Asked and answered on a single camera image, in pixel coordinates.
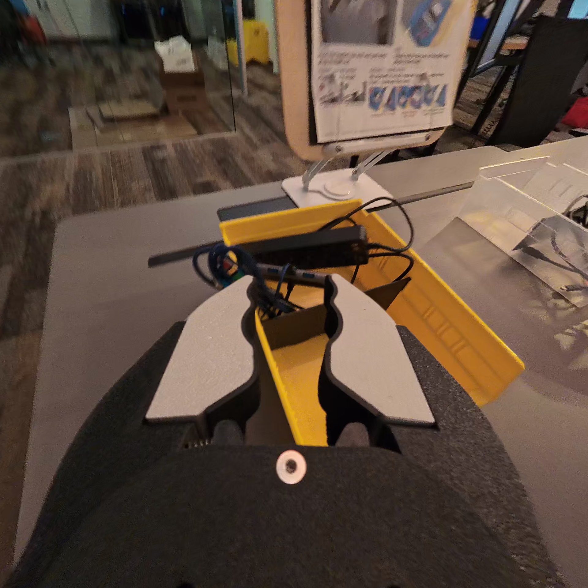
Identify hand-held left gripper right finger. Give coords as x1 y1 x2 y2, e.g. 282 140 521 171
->
319 274 438 449

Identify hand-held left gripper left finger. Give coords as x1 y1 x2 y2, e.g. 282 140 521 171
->
144 276 262 447

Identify yellow plastic bin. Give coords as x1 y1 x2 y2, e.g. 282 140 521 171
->
217 198 526 448

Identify blue red braided cable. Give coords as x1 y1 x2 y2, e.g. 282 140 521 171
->
191 243 299 318

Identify thick black hub cable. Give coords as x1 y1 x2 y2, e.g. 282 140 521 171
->
147 195 416 285

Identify clear plastic bin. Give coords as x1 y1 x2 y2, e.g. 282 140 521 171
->
457 156 588 308

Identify dark flat desk mat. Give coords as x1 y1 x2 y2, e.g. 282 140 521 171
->
217 195 299 224

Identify flat cardboard pieces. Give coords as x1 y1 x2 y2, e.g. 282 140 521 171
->
69 65 235 152

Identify instruction poster board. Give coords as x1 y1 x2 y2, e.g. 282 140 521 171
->
276 0 478 163

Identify black office chair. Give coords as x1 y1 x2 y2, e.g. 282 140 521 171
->
487 14 588 149

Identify small yellow floor sign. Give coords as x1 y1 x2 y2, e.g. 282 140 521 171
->
225 19 273 67

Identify black framed display screen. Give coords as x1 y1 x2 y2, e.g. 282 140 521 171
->
464 0 533 88

